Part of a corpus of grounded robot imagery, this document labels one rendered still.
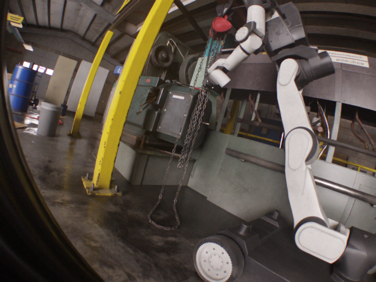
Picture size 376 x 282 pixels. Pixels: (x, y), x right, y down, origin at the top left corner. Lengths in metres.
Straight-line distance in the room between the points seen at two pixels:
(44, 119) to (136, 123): 1.25
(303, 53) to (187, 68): 1.57
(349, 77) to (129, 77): 1.52
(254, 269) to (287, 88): 0.70
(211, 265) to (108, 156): 0.80
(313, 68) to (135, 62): 0.95
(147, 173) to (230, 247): 0.99
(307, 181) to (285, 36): 0.66
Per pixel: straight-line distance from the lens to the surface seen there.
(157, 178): 1.47
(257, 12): 0.90
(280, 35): 0.94
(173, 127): 1.22
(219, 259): 0.64
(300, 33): 0.95
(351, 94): 1.43
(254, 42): 0.83
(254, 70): 1.63
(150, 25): 1.19
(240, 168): 1.36
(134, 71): 1.07
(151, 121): 1.26
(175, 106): 1.25
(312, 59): 0.85
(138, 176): 1.35
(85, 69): 7.02
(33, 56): 15.33
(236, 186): 1.37
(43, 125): 2.26
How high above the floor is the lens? 0.49
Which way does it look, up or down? 2 degrees down
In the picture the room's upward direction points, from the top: 17 degrees clockwise
